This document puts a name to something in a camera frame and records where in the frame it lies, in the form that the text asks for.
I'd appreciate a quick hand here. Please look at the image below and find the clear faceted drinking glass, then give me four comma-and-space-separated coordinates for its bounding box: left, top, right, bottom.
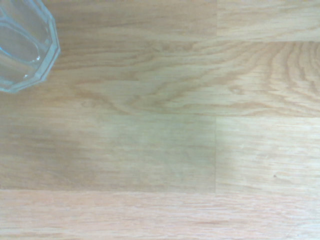
0, 0, 62, 94

